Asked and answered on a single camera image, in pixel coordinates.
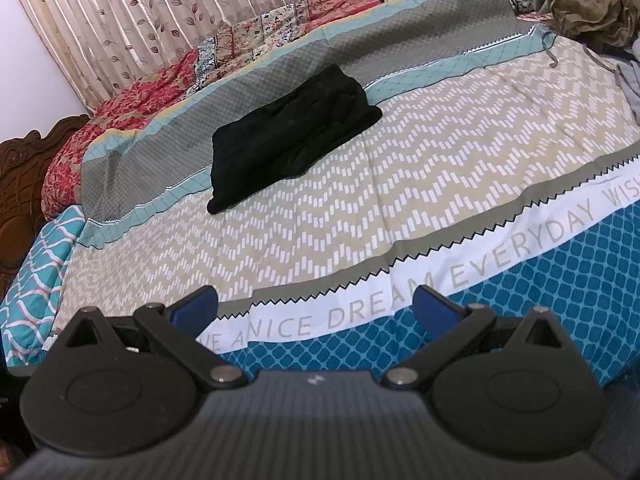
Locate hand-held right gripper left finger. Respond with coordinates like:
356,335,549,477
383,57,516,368
59,285,247,387

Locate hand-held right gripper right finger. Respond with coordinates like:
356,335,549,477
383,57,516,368
382,283,577,387

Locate black pants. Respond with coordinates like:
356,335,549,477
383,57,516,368
206,64,384,215

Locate teal lattice pillow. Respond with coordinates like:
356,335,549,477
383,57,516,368
0,204,87,368

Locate carved wooden headboard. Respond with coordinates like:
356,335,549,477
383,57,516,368
0,113,92,303

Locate red floral patchwork quilt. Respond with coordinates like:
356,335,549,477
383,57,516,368
40,0,381,221

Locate beige leaf print curtain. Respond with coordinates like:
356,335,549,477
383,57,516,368
14,0,418,113

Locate olive clothes pile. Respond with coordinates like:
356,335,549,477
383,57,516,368
531,0,640,50

